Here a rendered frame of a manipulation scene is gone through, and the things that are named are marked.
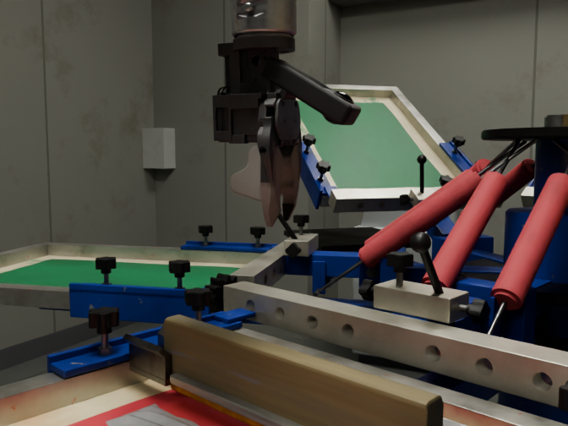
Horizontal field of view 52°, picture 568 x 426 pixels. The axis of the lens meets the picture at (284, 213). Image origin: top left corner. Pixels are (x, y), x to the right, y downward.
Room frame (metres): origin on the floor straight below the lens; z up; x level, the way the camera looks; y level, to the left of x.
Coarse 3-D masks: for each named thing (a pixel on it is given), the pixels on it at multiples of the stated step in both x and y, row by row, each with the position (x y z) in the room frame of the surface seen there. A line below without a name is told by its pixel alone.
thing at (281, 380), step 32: (192, 320) 0.72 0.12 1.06; (192, 352) 0.69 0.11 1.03; (224, 352) 0.65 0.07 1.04; (256, 352) 0.62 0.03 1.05; (288, 352) 0.60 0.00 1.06; (224, 384) 0.65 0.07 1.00; (256, 384) 0.62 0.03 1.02; (288, 384) 0.58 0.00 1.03; (320, 384) 0.55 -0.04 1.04; (352, 384) 0.53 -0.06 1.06; (384, 384) 0.52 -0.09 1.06; (288, 416) 0.58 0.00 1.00; (320, 416) 0.55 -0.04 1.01; (352, 416) 0.53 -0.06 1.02; (384, 416) 0.50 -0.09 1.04; (416, 416) 0.48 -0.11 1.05
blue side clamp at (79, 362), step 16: (208, 320) 0.92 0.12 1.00; (144, 336) 0.83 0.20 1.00; (64, 352) 0.75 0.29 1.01; (80, 352) 0.76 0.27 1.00; (96, 352) 0.77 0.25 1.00; (112, 352) 0.77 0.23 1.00; (128, 352) 0.77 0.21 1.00; (48, 368) 0.73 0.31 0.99; (64, 368) 0.72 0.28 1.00; (80, 368) 0.72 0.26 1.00; (96, 368) 0.74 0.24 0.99
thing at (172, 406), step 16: (144, 400) 0.72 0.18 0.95; (160, 400) 0.72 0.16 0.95; (176, 400) 0.72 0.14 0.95; (192, 400) 0.72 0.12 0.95; (96, 416) 0.68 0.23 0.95; (112, 416) 0.68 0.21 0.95; (176, 416) 0.68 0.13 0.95; (192, 416) 0.68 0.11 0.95; (208, 416) 0.68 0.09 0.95; (224, 416) 0.68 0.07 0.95
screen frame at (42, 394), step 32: (320, 352) 0.80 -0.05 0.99; (32, 384) 0.69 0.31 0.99; (64, 384) 0.70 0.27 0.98; (96, 384) 0.74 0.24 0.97; (128, 384) 0.77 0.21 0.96; (416, 384) 0.69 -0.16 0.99; (0, 416) 0.65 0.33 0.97; (32, 416) 0.67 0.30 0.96; (448, 416) 0.64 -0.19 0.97; (480, 416) 0.61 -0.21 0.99; (512, 416) 0.60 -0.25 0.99
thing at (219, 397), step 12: (180, 384) 0.69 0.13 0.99; (192, 384) 0.68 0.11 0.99; (204, 384) 0.68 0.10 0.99; (204, 396) 0.66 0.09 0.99; (216, 396) 0.64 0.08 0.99; (228, 396) 0.64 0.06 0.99; (228, 408) 0.63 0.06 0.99; (240, 408) 0.62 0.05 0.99; (252, 408) 0.61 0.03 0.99; (264, 420) 0.59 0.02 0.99; (276, 420) 0.58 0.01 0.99; (288, 420) 0.58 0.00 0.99
